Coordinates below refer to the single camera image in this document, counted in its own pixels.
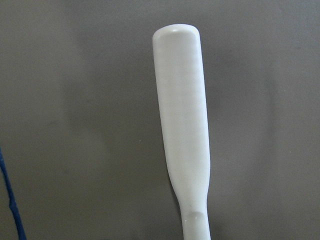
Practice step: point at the white hand brush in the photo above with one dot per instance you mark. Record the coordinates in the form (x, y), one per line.
(180, 84)

